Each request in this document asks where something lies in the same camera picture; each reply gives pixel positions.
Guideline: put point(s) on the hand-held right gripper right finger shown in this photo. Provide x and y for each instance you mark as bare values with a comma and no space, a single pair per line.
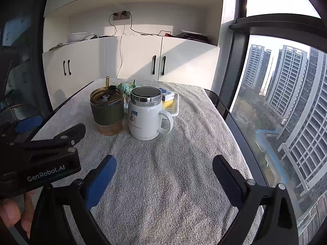
226,180

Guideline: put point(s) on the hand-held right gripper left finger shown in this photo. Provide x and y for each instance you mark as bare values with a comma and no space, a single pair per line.
101,181

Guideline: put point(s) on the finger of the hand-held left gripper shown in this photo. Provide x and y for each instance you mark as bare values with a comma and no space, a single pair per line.
29,123
74,132

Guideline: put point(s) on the green floral cloth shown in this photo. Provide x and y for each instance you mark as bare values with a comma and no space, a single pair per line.
125,86

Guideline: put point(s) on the white plastic tray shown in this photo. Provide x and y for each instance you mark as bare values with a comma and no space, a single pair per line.
175,109

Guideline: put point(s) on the yellow rectangular sponge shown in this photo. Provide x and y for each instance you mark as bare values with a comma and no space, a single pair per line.
168,104

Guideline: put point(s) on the person's left hand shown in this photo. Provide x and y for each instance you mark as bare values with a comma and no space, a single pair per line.
10,211

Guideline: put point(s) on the wicker chair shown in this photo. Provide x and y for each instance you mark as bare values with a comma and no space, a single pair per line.
15,106

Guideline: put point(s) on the green glass tumbler with straw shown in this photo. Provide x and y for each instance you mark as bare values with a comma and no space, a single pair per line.
107,112

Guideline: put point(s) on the grey terry towel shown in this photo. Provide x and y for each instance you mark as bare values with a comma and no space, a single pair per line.
166,171

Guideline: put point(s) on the white lidded mug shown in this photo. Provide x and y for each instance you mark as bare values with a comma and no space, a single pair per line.
143,117

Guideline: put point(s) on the dark chair backrest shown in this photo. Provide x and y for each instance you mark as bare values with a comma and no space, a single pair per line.
217,102

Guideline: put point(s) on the thin grey object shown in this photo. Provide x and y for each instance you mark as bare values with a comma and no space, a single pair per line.
57,46

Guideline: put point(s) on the white bowl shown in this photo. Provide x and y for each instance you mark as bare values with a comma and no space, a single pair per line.
78,37

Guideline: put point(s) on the high-rise buildings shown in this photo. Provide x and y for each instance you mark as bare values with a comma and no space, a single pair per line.
286,81

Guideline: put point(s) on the dark stack of papers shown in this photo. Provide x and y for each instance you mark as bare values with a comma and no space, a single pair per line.
194,35

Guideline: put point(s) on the white wall cabinet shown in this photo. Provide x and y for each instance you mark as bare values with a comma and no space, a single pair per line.
184,63

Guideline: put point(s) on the black window frame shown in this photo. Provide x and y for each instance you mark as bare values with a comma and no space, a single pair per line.
237,56

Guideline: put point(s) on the wall power socket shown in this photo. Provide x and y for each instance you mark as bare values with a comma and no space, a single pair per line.
121,15

